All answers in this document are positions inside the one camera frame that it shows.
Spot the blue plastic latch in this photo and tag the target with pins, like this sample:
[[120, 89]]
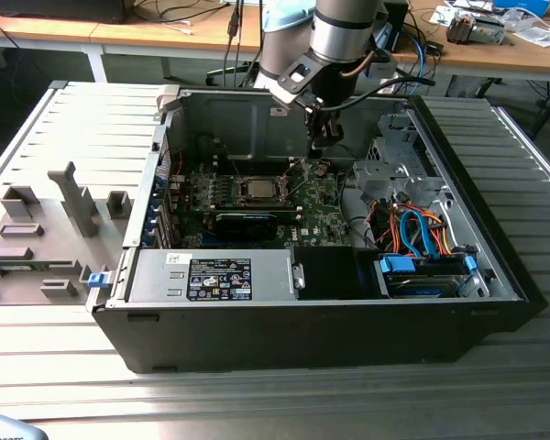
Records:
[[98, 280]]

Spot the green RAM stick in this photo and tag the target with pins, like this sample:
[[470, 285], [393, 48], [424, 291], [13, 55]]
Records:
[[14, 267]]

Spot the silver power supply box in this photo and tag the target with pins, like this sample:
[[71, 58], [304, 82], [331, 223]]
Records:
[[275, 275]]

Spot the grey metal device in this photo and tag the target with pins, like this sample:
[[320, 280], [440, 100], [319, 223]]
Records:
[[476, 29]]

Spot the green motherboard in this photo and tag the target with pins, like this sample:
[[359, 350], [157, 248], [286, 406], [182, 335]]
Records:
[[321, 215]]

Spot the grey parts rack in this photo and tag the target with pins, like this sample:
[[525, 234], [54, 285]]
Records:
[[50, 238]]

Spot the black box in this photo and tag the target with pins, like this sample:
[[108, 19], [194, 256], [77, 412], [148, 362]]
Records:
[[50, 11]]

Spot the black PC case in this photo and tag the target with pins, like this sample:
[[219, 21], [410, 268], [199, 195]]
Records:
[[302, 339]]

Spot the black plastic shroud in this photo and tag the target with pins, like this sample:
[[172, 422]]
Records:
[[330, 275]]

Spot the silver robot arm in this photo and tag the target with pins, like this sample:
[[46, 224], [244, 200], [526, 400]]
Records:
[[344, 32]]

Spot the small white box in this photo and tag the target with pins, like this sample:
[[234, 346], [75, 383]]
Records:
[[389, 69]]

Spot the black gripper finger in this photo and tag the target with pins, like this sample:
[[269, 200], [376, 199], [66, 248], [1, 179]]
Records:
[[325, 135]]

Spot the silver CPU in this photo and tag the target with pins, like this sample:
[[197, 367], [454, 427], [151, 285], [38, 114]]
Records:
[[262, 189]]

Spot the wooden desk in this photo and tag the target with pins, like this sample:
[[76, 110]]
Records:
[[486, 57], [119, 32]]

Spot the round coin battery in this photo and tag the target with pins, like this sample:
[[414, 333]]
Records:
[[320, 170]]

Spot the white papers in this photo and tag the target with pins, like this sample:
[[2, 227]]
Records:
[[538, 34]]

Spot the pale blue teach pendant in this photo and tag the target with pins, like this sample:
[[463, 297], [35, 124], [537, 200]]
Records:
[[4, 426]]

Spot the silver metal drive cage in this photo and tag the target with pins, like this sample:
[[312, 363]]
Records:
[[376, 176]]

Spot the blue box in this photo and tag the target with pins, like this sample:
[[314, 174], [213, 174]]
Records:
[[522, 5]]

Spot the hard disk in blue carrier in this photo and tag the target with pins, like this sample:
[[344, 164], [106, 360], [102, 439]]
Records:
[[417, 286]]

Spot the CPU socket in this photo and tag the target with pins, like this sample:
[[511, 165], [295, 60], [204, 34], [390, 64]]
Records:
[[243, 189]]

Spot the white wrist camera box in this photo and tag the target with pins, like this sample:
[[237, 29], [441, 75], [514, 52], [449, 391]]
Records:
[[286, 98]]

